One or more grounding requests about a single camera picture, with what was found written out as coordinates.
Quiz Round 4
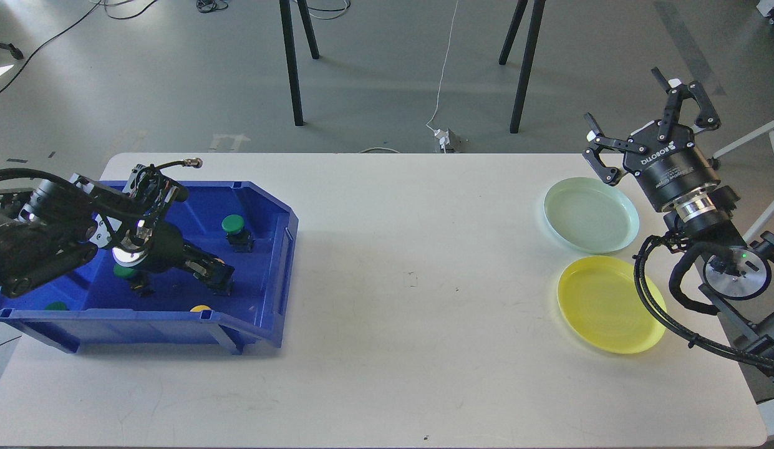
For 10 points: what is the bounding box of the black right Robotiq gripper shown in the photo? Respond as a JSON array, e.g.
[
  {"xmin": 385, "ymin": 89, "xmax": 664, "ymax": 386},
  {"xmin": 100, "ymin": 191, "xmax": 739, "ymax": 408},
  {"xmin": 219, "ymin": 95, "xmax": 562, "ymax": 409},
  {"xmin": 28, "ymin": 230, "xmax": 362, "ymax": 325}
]
[{"xmin": 583, "ymin": 67, "xmax": 722, "ymax": 214}]

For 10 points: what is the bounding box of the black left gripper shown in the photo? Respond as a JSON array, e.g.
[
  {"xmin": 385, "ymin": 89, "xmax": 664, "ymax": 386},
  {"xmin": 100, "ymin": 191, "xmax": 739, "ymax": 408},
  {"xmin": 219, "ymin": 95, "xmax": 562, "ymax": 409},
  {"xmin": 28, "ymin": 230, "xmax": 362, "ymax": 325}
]
[{"xmin": 112, "ymin": 222, "xmax": 235, "ymax": 296}]

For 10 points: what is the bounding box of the green push button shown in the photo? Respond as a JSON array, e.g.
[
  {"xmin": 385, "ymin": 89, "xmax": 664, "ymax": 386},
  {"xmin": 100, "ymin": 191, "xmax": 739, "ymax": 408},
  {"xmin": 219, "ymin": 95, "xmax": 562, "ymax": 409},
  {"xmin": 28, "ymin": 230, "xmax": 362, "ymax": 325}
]
[
  {"xmin": 113, "ymin": 264, "xmax": 155, "ymax": 297},
  {"xmin": 221, "ymin": 214, "xmax": 254, "ymax": 253}
]

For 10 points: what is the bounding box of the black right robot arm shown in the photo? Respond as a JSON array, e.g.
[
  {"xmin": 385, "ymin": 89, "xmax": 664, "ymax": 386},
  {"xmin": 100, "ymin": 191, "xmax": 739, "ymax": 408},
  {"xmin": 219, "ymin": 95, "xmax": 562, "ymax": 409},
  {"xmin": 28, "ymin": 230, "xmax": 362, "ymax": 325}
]
[{"xmin": 583, "ymin": 68, "xmax": 774, "ymax": 383}]

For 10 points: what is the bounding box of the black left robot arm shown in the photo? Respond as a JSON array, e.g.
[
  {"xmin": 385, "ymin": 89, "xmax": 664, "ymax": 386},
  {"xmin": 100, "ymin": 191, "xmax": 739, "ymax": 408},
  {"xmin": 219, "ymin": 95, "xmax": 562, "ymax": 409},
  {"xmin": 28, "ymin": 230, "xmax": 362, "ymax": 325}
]
[{"xmin": 0, "ymin": 158, "xmax": 234, "ymax": 297}]

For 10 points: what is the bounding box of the pale green plate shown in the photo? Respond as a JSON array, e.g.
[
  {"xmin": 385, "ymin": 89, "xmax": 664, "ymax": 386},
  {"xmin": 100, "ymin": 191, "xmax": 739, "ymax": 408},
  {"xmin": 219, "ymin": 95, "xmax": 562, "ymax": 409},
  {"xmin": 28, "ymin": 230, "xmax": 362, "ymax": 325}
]
[{"xmin": 543, "ymin": 177, "xmax": 641, "ymax": 254}]

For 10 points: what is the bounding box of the green push button front corner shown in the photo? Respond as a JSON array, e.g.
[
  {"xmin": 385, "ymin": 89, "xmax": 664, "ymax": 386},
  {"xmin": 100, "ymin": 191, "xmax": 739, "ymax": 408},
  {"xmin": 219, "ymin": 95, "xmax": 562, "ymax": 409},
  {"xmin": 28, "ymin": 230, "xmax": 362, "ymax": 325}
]
[{"xmin": 44, "ymin": 301, "xmax": 70, "ymax": 311}]

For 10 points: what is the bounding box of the yellow plate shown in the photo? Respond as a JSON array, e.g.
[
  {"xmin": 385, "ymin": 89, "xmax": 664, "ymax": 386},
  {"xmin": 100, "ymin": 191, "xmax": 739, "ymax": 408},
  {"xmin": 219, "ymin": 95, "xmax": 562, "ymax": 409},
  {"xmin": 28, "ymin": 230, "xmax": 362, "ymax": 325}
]
[{"xmin": 556, "ymin": 256, "xmax": 666, "ymax": 355}]

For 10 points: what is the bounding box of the blue plastic bin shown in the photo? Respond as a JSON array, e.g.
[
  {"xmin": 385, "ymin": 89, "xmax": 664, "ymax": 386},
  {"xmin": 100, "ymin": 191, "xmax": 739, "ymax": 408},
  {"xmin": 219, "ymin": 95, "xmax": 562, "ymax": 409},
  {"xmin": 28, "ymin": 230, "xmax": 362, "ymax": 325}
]
[{"xmin": 0, "ymin": 181, "xmax": 298, "ymax": 354}]

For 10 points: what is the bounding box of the black stand leg right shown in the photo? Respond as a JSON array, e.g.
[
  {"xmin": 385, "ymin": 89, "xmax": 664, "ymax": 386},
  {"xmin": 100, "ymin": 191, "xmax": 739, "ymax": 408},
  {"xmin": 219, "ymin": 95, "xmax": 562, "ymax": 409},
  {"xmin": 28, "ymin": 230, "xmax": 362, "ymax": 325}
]
[{"xmin": 498, "ymin": 1, "xmax": 546, "ymax": 134}]

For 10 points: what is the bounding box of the black stand leg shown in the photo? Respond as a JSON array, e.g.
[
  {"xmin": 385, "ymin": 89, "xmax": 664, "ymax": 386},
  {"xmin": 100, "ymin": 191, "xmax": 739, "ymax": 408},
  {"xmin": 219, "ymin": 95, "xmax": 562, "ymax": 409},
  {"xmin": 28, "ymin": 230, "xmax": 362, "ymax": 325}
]
[
  {"xmin": 498, "ymin": 1, "xmax": 546, "ymax": 134},
  {"xmin": 278, "ymin": 1, "xmax": 319, "ymax": 126}
]

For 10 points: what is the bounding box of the white power adapter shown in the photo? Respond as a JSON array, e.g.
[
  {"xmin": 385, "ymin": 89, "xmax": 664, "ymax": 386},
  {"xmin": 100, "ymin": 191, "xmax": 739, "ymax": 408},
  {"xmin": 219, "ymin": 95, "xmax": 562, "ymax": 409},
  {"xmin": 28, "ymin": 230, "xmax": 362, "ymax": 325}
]
[{"xmin": 433, "ymin": 128, "xmax": 462, "ymax": 154}]

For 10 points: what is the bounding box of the black stand leg left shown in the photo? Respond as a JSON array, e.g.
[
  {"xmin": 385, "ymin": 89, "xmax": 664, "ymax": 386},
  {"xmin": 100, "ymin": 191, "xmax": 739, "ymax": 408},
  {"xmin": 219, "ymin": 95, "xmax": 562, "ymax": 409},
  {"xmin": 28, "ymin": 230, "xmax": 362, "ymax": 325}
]
[{"xmin": 278, "ymin": 1, "xmax": 319, "ymax": 126}]

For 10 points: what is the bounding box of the white power cable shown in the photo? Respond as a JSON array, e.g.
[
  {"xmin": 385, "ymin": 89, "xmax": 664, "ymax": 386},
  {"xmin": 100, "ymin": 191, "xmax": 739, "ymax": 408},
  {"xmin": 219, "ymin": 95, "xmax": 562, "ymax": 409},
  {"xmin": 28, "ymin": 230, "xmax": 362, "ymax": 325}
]
[{"xmin": 425, "ymin": 0, "xmax": 460, "ymax": 133}]

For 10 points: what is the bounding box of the black floor cable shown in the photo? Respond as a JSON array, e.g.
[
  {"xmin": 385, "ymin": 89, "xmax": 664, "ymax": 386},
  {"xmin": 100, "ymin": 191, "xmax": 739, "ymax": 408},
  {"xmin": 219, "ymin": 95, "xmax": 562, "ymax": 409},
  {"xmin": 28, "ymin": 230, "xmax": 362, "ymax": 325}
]
[{"xmin": 0, "ymin": 0, "xmax": 157, "ymax": 104}]

